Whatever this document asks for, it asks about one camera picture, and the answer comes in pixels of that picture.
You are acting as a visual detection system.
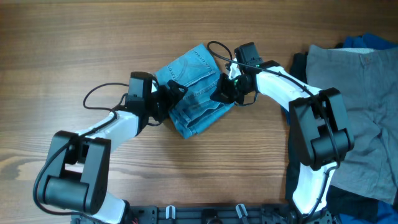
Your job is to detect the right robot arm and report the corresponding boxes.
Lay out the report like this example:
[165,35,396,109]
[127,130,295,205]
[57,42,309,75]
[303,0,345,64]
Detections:
[211,42,354,223]

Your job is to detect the left black cable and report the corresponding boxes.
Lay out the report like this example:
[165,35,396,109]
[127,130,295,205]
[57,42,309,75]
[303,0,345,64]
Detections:
[32,82,130,217]

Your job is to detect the black cable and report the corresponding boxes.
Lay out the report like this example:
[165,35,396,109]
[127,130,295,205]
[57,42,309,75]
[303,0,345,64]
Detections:
[206,40,341,218]
[32,82,130,217]

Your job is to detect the grey shorts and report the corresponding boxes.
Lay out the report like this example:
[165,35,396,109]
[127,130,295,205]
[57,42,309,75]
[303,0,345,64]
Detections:
[306,45,397,204]

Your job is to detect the right black cable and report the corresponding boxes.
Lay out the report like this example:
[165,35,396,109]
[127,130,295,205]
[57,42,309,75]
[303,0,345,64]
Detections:
[206,40,341,218]

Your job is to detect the black garment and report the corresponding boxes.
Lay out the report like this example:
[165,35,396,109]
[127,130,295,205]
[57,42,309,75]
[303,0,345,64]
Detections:
[285,53,379,223]

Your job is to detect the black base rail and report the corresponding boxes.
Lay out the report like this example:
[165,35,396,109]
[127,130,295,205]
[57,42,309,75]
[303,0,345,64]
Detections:
[70,203,341,224]

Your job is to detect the dark blue garment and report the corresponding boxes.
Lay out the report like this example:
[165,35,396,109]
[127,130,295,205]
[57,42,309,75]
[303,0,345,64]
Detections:
[279,32,398,224]

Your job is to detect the light blue denim jeans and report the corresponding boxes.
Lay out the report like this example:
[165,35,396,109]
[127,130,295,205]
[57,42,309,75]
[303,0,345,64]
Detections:
[155,44,233,139]

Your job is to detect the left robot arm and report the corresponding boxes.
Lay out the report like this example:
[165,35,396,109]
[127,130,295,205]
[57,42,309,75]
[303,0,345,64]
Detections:
[32,72,188,223]

